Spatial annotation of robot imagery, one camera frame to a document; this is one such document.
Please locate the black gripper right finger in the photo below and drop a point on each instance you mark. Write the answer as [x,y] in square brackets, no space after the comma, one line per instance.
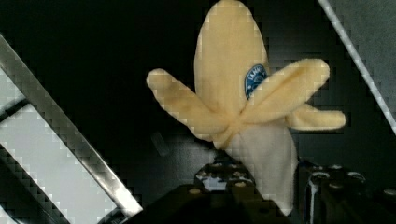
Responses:
[337,195]

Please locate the plush peeled banana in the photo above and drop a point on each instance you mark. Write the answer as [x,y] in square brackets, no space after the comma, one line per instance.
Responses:
[242,108]

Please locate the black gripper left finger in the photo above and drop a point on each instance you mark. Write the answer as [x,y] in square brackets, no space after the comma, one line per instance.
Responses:
[223,192]

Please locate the black toaster oven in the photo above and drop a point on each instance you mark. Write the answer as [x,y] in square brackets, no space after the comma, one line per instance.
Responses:
[87,60]

